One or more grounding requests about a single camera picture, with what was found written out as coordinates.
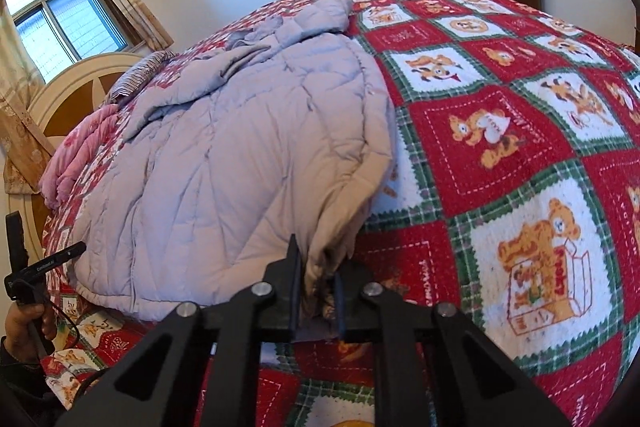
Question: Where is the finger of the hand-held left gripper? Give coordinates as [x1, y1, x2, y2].
[50, 242, 87, 267]
[5, 212, 26, 280]

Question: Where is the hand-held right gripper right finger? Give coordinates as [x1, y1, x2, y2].
[334, 264, 571, 427]

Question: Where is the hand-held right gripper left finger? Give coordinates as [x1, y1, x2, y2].
[55, 234, 305, 427]

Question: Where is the lilac quilted puffer jacket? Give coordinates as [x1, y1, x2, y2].
[70, 0, 398, 339]

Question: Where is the person's left forearm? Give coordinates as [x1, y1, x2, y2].
[0, 336, 58, 427]

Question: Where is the person's left hand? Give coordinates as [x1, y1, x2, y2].
[4, 301, 58, 362]

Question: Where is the pink folded blanket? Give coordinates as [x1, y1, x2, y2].
[39, 106, 121, 210]

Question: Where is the cream and wood headboard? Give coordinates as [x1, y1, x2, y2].
[7, 52, 146, 258]

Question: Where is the striped pillow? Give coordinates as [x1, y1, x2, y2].
[109, 50, 178, 100]

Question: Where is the red printed bear bedspread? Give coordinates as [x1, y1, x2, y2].
[40, 0, 640, 427]

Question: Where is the window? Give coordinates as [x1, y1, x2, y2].
[2, 0, 130, 82]

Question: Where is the black cable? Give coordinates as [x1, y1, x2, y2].
[42, 297, 108, 403]

